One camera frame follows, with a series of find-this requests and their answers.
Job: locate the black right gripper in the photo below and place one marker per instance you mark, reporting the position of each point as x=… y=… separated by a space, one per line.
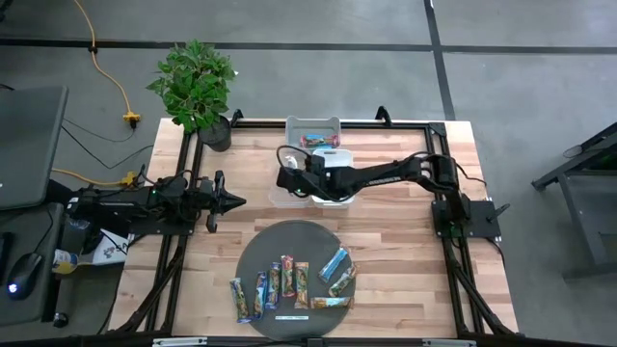
x=308 y=180

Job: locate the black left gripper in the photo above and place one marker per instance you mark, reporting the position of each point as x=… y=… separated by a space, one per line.
x=212 y=200

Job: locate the pile of blue snack packets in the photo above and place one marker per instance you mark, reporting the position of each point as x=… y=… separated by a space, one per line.
x=319 y=141

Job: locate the light blue granola bar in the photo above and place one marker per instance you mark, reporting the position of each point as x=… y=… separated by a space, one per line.
x=332 y=264

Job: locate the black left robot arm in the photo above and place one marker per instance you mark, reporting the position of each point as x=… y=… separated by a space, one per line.
x=120 y=202

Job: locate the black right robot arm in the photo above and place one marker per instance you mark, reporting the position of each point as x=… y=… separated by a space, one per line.
x=385 y=176

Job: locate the clear plastic bin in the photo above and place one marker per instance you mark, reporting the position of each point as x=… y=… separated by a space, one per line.
x=277 y=200

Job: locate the round grey woven mat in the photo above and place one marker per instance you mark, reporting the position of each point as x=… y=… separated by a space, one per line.
x=299 y=241

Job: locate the white plastic bin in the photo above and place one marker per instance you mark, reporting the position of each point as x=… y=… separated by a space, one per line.
x=343 y=159

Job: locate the translucent grey plastic bin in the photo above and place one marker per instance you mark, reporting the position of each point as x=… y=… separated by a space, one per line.
x=313 y=124

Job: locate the green potted plant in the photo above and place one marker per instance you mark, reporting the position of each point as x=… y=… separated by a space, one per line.
x=193 y=87

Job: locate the white paper label strip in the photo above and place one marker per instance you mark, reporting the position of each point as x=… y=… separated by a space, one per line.
x=291 y=317

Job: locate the yellow white bottle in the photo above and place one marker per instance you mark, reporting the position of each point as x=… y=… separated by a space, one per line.
x=65 y=262

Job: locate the black round knob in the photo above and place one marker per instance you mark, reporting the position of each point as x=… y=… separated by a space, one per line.
x=60 y=320

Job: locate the dark grey laptop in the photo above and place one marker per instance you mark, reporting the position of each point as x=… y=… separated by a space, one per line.
x=29 y=144

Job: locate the black computer mouse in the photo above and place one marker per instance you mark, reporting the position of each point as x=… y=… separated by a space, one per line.
x=24 y=274

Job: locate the dark side desk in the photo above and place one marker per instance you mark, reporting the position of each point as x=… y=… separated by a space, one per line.
x=29 y=313

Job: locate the black metal cart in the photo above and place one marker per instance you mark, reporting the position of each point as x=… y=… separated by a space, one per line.
x=578 y=217

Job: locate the black aluminium table frame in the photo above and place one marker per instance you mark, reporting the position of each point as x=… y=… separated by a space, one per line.
x=337 y=125

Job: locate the black curved frame bracket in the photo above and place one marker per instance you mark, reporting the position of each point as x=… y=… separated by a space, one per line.
x=237 y=116
x=383 y=114

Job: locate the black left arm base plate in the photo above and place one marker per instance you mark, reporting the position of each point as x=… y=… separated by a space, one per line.
x=154 y=229

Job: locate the silver metal bracket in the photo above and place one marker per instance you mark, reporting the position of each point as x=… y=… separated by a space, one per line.
x=448 y=343
x=178 y=341

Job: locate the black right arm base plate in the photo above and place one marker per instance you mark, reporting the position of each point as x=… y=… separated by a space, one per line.
x=482 y=217

